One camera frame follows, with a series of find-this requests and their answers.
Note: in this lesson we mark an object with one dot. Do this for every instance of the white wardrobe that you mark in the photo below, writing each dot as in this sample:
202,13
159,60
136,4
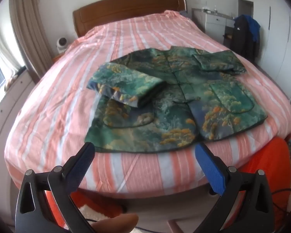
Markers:
276,41

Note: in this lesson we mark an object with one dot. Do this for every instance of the white window bench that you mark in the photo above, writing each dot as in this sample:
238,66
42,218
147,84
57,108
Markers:
7,106

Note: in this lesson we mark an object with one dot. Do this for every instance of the person's left hand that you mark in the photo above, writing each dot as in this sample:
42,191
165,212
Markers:
116,223

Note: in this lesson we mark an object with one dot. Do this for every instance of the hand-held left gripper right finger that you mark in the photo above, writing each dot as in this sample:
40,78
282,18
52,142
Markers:
211,168

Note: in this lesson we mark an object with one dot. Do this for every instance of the wooden headboard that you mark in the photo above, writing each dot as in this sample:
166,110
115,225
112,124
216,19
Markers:
126,8

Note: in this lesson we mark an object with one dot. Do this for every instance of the clear bottle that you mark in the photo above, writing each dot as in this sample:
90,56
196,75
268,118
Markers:
216,9

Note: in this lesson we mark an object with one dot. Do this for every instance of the beige curtain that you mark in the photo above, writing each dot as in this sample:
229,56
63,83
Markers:
29,29

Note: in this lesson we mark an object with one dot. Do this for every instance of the grey pillow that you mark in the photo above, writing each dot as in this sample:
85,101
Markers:
185,13

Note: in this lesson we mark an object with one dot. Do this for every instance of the green printed jacket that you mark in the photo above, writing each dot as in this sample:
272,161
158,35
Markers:
174,102

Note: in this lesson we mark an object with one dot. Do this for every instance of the blue cloth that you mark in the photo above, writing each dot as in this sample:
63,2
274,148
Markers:
255,26

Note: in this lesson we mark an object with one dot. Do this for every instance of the white round appliance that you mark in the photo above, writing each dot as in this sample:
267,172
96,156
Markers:
62,44

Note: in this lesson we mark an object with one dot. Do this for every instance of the pink striped bed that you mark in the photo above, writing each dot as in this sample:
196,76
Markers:
70,97

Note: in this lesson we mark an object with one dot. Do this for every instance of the white drawer cabinet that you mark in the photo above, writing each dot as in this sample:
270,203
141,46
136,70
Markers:
214,24

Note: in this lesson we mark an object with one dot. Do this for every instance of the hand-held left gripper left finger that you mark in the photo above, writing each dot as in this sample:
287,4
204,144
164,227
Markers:
81,166

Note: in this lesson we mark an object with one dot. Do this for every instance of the white sheer curtain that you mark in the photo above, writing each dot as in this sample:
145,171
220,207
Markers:
2,46

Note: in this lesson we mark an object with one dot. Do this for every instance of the dark jacket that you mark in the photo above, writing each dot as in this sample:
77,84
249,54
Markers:
242,38

